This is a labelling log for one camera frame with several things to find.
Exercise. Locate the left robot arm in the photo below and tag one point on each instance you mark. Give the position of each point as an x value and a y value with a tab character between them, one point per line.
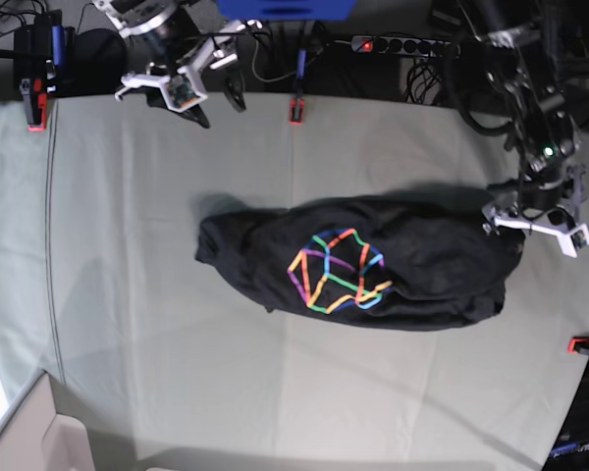
518	67

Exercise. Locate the black power strip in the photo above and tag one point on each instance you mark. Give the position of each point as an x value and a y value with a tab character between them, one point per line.
404	46

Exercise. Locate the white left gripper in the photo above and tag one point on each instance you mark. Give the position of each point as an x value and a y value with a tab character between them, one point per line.
548	203

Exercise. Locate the red black clamp middle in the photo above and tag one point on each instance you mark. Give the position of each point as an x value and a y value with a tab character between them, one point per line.
296	111

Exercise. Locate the red black clamp left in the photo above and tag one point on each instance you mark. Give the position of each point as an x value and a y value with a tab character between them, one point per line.
34	97

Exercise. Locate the blue box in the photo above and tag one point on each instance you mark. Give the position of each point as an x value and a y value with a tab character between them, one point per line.
286	10

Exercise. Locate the black t-shirt with colourful print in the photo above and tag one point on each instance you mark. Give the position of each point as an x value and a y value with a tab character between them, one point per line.
367	262

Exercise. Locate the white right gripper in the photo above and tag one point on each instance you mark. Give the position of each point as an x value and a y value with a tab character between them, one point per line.
182	89

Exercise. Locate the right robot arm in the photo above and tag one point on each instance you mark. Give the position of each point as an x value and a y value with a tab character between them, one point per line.
180	55

